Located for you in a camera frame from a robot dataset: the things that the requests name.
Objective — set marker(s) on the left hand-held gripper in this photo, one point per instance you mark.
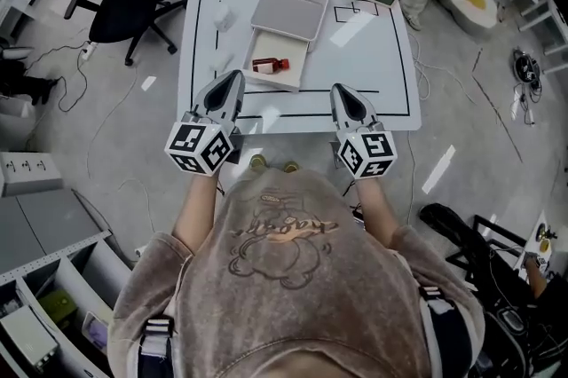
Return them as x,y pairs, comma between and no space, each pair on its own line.
208,119

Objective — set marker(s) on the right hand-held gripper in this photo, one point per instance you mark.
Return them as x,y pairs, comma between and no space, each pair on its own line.
359,132

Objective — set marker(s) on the small brown bottle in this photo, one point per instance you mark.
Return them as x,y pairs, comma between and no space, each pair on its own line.
268,65

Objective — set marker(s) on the white drawer box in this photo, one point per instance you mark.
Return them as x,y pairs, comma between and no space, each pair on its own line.
288,8

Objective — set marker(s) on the person's right forearm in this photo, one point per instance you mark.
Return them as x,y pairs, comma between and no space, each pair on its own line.
377,207

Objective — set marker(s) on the person's left forearm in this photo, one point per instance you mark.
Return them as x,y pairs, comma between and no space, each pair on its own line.
197,212

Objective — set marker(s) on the white box with hooks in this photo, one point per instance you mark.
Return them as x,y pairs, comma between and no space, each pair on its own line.
26,172

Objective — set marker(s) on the green box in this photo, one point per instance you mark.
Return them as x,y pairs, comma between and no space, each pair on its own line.
57,304

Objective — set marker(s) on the person's yellow shoe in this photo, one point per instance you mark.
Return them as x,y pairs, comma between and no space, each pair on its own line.
291,167
258,162

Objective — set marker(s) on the white small container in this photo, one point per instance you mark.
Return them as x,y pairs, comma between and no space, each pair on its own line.
225,17

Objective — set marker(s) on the white power strip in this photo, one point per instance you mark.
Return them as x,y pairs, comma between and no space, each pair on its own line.
88,51

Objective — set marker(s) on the person's beige printed shirt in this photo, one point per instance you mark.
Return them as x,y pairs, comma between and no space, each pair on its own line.
288,292

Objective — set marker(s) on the black small fan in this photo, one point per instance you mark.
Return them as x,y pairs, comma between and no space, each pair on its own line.
526,65

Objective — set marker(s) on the grey open shelf cabinet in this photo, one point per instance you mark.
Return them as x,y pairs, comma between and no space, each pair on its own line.
53,261

